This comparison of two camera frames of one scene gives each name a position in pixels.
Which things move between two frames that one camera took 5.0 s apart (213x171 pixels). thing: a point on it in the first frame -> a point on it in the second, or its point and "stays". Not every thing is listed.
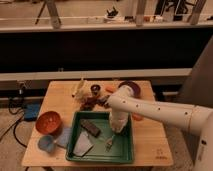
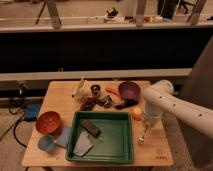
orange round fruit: x=137 y=116 stays
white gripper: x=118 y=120 -> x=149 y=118
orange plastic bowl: x=48 y=122 stays
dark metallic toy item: x=101 y=100 stays
